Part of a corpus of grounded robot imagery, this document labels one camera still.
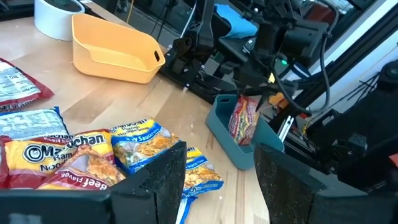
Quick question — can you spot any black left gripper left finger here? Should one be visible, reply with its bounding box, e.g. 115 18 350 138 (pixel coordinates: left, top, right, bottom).
0 141 187 224

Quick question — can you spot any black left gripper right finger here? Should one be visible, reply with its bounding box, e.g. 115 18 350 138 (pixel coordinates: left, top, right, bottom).
254 143 398 224

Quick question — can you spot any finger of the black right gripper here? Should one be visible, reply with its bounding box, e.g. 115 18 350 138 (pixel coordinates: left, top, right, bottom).
255 90 272 113
233 81 249 98

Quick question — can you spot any blue noodle pack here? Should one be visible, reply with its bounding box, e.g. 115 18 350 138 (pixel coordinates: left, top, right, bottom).
175 147 224 224
110 118 180 175
0 106 70 141

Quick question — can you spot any dark tray with snack packets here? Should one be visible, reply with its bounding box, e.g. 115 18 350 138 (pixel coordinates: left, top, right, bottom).
205 93 285 171

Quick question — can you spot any blue cloth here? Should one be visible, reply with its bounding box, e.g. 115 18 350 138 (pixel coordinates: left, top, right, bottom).
214 2 259 40

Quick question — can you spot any yellow plastic bin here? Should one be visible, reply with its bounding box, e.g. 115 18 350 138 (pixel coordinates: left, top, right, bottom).
71 12 166 85

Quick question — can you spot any potted plant white pot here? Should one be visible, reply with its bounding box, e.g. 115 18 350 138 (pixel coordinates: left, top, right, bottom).
33 0 86 42

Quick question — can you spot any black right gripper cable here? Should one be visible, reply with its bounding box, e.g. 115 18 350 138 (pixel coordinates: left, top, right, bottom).
272 6 340 115

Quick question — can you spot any white cable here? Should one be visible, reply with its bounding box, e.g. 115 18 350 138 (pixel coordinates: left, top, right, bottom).
180 1 197 38

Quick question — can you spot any yellow hanging cord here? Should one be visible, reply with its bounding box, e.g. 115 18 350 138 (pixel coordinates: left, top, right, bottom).
126 0 135 24

